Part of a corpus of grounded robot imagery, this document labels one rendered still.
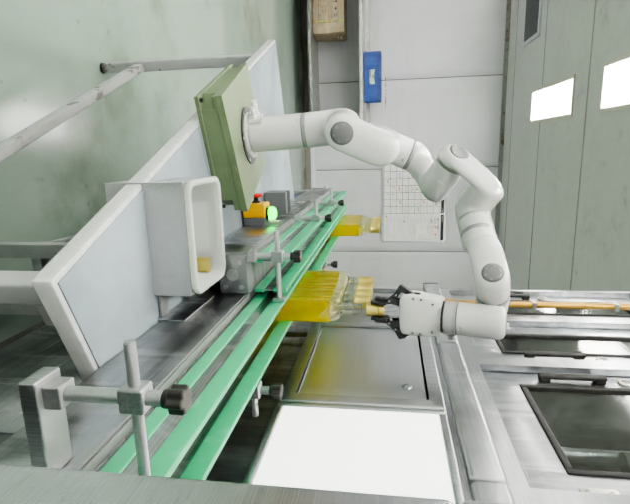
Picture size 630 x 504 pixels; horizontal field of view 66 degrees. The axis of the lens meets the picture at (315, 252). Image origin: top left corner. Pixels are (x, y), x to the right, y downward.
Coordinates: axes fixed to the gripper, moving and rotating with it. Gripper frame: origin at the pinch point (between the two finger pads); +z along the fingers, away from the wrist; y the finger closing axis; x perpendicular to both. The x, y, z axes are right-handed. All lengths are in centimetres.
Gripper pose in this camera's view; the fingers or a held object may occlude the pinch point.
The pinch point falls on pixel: (379, 309)
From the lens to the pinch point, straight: 119.2
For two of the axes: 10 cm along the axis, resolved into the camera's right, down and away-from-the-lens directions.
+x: -4.0, 2.1, -8.9
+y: -0.3, -9.8, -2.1
